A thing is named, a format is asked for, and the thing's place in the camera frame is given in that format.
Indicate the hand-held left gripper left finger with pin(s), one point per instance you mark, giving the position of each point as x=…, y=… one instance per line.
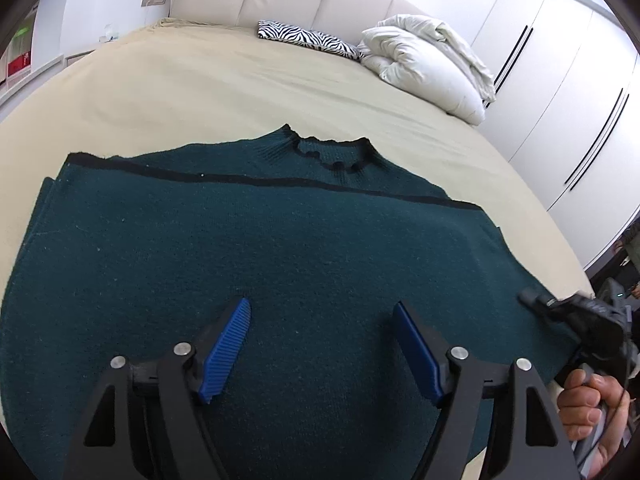
x=225, y=355

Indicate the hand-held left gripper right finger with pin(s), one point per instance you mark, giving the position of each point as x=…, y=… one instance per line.
x=417, y=355

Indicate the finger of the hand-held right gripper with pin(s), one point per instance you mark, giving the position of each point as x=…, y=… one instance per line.
x=535, y=302

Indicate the dark green sweater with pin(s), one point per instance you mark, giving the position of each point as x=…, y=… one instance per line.
x=300, y=240

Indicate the person's right hand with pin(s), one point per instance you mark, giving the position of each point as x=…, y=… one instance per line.
x=580, y=410

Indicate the white folded duvet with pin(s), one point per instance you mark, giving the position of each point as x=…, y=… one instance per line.
x=425, y=70

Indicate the white wardrobe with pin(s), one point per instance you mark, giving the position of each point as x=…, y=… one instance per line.
x=565, y=35

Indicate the bed with beige sheet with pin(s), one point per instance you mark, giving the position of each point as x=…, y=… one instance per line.
x=200, y=85

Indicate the zebra print pillow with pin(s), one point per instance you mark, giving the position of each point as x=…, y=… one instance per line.
x=310, y=40

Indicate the white nightstand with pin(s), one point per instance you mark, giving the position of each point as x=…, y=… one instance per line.
x=80, y=57

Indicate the white window ledge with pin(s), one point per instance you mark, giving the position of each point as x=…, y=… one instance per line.
x=25, y=90

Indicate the small white object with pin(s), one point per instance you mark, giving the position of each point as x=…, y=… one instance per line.
x=106, y=38

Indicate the red box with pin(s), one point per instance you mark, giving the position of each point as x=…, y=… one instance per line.
x=18, y=66

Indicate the green lidded container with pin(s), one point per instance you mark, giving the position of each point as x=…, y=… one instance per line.
x=22, y=35

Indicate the white shelf unit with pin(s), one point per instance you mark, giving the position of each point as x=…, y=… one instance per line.
x=27, y=15

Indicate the wall socket panel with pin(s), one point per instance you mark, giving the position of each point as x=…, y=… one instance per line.
x=155, y=0

